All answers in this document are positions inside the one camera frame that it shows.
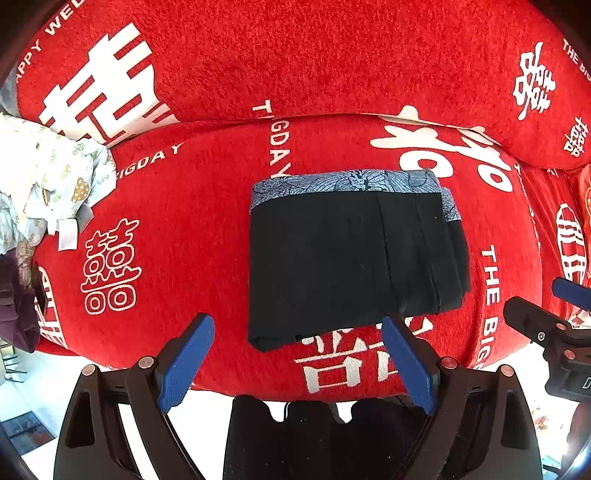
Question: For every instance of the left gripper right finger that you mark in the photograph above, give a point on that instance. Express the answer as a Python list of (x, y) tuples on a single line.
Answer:
[(478, 423)]

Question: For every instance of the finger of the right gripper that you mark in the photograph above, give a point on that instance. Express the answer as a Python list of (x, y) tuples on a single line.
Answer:
[(573, 293), (536, 323)]

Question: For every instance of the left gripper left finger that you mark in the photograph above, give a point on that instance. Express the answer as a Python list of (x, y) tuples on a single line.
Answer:
[(92, 442)]

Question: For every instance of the black pants blue waistband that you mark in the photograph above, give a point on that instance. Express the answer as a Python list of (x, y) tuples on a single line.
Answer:
[(346, 249)]

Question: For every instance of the dark purple garment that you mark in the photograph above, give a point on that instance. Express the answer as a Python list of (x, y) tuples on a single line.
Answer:
[(18, 321)]

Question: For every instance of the light floral patterned clothes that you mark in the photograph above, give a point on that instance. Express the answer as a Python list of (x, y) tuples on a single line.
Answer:
[(49, 183)]

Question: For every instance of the grey knitted cloth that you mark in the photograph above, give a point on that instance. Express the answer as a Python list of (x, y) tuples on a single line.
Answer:
[(8, 96)]

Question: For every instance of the red pillow white characters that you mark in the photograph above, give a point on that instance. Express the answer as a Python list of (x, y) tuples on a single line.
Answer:
[(113, 69)]

